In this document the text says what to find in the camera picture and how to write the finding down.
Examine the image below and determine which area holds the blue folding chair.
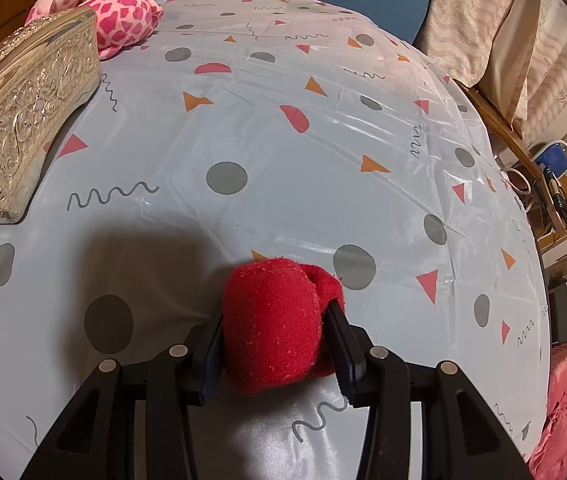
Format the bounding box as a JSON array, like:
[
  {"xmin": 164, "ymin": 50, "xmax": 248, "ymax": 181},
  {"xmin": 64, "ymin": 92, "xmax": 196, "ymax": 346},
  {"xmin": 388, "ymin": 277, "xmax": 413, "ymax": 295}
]
[{"xmin": 533, "ymin": 140, "xmax": 567, "ymax": 171}]

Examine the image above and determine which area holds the wooden cabinet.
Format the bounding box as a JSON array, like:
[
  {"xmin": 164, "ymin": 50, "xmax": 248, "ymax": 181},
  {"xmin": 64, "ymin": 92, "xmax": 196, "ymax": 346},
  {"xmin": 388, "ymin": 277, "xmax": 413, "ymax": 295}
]
[{"xmin": 0, "ymin": 0, "xmax": 84, "ymax": 76}]

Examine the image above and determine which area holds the dark hand tool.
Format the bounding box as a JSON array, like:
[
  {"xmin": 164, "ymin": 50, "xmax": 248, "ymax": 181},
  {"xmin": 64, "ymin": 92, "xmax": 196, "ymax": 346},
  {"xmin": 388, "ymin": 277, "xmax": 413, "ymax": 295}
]
[{"xmin": 541, "ymin": 165, "xmax": 567, "ymax": 228}]

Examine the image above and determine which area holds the red sock ball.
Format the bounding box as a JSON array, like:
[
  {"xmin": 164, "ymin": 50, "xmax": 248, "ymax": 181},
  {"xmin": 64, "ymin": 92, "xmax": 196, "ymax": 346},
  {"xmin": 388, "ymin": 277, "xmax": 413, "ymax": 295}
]
[{"xmin": 222, "ymin": 256, "xmax": 347, "ymax": 396}]

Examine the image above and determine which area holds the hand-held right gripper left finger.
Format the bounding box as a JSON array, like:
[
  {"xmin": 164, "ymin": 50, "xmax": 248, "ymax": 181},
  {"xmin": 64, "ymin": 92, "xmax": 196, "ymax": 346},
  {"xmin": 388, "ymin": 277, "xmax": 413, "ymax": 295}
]
[{"xmin": 21, "ymin": 310, "xmax": 227, "ymax": 480}]

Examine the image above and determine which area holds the ornate silver tissue box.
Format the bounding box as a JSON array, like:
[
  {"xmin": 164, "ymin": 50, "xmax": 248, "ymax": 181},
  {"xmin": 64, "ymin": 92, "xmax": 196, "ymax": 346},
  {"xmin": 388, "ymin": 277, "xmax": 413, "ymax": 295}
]
[{"xmin": 0, "ymin": 7, "xmax": 102, "ymax": 225}]

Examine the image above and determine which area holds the patterned light blue tablecloth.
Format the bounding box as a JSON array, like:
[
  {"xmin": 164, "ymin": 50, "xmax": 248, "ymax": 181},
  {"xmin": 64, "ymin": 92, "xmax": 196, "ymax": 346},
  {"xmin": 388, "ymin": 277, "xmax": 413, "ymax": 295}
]
[{"xmin": 0, "ymin": 0, "xmax": 551, "ymax": 480}]

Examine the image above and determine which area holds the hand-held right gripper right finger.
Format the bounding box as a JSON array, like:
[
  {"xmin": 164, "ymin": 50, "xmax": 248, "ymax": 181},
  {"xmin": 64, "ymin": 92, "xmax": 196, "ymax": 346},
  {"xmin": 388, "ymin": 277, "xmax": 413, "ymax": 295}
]
[{"xmin": 323, "ymin": 300, "xmax": 534, "ymax": 480}]

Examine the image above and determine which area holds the pink spotted plush toy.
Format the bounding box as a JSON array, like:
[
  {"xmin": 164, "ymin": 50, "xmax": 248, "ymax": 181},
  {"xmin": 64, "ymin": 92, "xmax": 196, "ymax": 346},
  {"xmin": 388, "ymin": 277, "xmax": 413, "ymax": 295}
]
[{"xmin": 24, "ymin": 0, "xmax": 164, "ymax": 61}]

